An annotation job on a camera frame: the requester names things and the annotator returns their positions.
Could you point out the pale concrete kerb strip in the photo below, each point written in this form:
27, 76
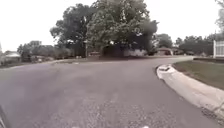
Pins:
186, 87

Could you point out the large leafy tree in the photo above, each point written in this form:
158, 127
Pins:
116, 23

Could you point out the row of distant trees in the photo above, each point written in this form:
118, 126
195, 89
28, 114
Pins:
195, 45

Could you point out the white picket fence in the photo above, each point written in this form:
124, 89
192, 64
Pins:
219, 49

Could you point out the grey asphalt road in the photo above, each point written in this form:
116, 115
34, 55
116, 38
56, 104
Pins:
100, 90

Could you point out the low reddish building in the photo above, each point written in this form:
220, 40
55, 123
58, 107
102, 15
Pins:
163, 51

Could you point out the small round tree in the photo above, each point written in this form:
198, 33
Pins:
164, 40

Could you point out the pale house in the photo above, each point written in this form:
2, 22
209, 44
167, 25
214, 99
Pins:
11, 56

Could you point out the grass lawn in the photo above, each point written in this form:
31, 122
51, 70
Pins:
207, 71

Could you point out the dark tall tree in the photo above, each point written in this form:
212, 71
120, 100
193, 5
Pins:
71, 26

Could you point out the row of low trees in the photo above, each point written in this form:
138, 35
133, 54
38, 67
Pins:
36, 50

